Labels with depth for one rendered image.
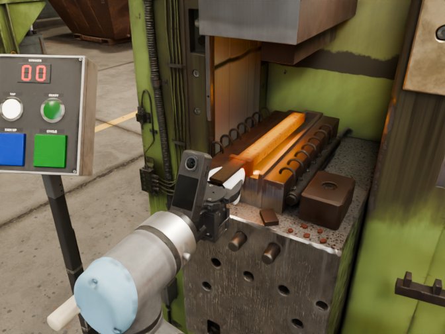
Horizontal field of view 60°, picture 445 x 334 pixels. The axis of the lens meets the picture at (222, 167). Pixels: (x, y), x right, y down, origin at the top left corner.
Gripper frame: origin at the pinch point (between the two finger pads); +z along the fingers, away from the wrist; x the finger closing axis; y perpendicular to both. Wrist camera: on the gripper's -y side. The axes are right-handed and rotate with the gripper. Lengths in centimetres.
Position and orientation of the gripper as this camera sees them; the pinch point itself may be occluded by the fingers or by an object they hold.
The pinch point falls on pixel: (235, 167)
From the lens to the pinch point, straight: 75.3
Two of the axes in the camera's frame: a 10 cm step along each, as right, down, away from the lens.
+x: 8.6, 2.5, -4.4
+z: 5.0, -4.3, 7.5
